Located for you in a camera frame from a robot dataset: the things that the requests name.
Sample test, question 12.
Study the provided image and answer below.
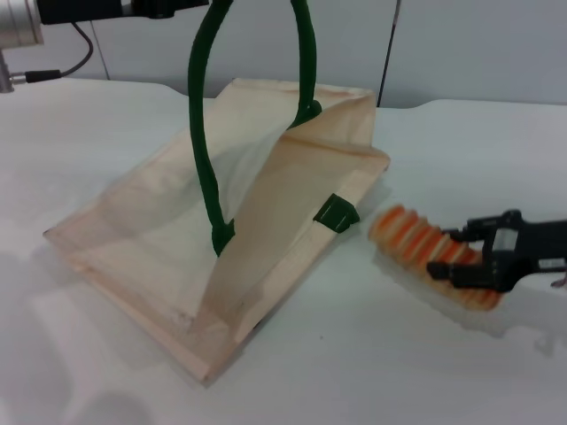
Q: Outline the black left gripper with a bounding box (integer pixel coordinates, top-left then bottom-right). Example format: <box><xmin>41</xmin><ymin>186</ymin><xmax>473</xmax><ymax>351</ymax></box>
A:
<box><xmin>37</xmin><ymin>0</ymin><xmax>212</xmax><ymax>25</ymax></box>

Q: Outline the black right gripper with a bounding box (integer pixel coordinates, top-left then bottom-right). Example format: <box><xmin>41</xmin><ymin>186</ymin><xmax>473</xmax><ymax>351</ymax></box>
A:
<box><xmin>425</xmin><ymin>209</ymin><xmax>567</xmax><ymax>294</ymax></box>

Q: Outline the orange striped bread loaf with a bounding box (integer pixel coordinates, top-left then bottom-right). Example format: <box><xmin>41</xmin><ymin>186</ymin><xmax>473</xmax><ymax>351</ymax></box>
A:
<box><xmin>369</xmin><ymin>205</ymin><xmax>504</xmax><ymax>312</ymax></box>

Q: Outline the cream handbag with green handle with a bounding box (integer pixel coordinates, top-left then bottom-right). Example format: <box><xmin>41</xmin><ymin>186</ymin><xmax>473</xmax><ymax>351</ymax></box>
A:
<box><xmin>43</xmin><ymin>0</ymin><xmax>392</xmax><ymax>389</ymax></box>

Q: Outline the thin dark background pole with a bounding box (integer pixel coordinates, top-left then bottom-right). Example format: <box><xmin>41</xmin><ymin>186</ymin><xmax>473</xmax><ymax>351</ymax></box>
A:
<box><xmin>377</xmin><ymin>0</ymin><xmax>402</xmax><ymax>110</ymax></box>

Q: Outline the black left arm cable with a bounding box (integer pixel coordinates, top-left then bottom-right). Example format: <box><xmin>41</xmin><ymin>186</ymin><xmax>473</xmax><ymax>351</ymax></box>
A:
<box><xmin>9</xmin><ymin>20</ymin><xmax>95</xmax><ymax>85</ymax></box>

